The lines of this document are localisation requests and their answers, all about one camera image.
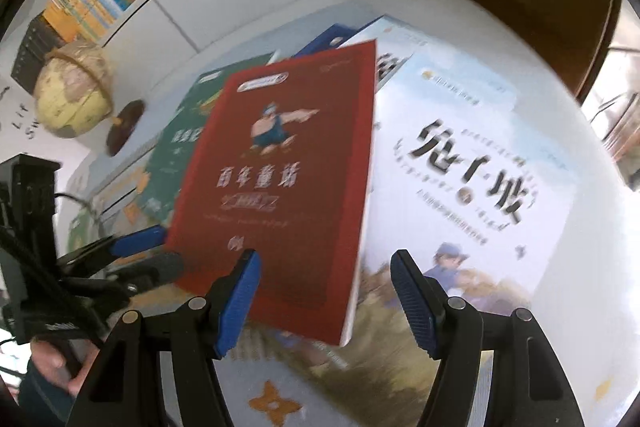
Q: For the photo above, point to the blue book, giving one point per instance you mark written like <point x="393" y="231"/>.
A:
<point x="325" y="39"/>

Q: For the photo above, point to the patterned table mat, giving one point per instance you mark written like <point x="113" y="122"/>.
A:
<point x="240" y="389"/>

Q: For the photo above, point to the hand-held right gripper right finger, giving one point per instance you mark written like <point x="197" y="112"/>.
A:
<point x="417" y="302"/>

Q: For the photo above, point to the green book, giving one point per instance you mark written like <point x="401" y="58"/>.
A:
<point x="200" y="127"/>

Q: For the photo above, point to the white illustrated book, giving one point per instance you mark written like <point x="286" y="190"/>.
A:
<point x="395" y="37"/>
<point x="475" y="167"/>

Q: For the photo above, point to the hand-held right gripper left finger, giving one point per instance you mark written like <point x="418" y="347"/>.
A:
<point x="240" y="302"/>

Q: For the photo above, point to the black wall decal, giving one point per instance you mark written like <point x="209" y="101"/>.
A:
<point x="20" y="123"/>

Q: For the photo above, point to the beige globe on wooden base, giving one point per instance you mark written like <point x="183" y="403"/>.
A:
<point x="70" y="97"/>

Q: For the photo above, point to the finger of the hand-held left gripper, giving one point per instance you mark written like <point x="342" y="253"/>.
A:
<point x="137" y="241"/>
<point x="160" y="268"/>

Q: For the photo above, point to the row of black books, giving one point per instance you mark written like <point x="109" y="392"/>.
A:
<point x="35" y="52"/>

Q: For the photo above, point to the red book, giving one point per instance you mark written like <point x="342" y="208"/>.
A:
<point x="280" y="187"/>

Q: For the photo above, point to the person's left forearm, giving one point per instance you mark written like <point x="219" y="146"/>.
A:
<point x="40" y="399"/>

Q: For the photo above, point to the person's left hand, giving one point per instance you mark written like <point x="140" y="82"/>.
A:
<point x="50" y="359"/>

